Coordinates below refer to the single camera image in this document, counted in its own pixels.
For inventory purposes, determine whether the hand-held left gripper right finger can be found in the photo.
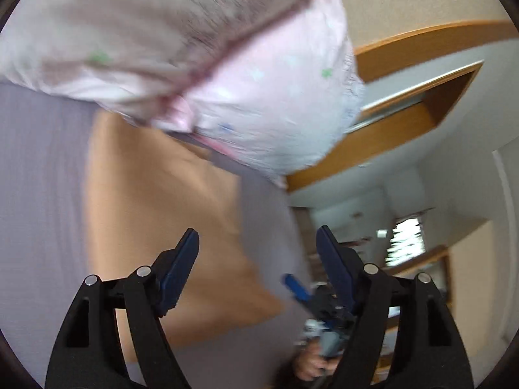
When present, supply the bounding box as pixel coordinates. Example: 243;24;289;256
316;225;475;389

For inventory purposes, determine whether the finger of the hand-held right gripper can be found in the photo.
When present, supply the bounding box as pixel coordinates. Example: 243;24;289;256
283;274;314;304

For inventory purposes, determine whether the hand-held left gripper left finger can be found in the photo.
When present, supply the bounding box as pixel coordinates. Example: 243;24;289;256
44;228;200;389

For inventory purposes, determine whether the person's right hand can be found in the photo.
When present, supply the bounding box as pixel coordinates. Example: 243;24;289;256
291;342;339;382

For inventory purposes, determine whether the tan blanket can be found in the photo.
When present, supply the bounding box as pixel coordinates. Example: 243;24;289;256
83;109;285;364

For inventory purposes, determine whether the bright window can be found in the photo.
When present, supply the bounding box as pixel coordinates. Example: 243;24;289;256
384;216;426;267

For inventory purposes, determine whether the grey bed sheet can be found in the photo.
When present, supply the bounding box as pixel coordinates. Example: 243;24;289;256
0;80;315;389

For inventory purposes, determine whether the wooden door frame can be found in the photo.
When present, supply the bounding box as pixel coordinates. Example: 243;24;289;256
285;19;519;192

